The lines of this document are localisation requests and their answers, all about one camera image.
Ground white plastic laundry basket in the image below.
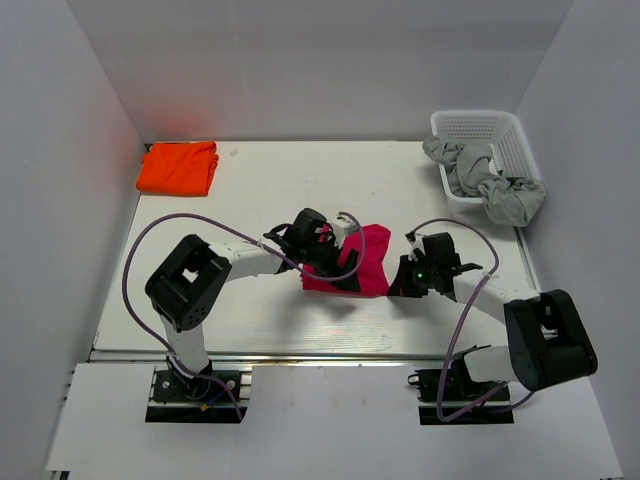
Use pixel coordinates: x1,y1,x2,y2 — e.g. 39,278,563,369
430,110,540,180

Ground crimson red t-shirt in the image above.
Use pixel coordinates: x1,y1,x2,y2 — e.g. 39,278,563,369
300,224,391,298

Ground grey t-shirt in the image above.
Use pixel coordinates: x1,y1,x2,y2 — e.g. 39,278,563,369
422,135,546,227

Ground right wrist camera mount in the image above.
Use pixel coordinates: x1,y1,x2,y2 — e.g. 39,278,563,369
405,232,425,262

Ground aluminium table edge rail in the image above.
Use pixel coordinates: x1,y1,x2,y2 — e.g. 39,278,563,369
89,349,444,365

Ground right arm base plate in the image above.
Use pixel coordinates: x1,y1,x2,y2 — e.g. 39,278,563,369
407,369,514,426

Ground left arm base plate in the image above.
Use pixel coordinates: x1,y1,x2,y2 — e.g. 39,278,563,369
145,367,242,424

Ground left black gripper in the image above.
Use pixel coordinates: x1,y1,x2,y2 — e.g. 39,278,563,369
301,232,360,292

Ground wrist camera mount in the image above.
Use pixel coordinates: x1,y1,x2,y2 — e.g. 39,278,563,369
405,232,425,262
328,216,360,248

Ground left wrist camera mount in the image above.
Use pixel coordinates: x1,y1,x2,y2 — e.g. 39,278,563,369
328,216,360,248

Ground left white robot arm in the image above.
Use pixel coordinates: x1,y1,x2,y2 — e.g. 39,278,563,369
145,208,364,399

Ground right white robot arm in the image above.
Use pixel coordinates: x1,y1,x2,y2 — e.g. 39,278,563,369
388,233,598,399

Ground folded orange t-shirt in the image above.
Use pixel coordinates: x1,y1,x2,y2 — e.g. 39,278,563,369
136,141,219,197

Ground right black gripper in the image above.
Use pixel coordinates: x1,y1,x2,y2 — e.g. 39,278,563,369
389,254,439,298

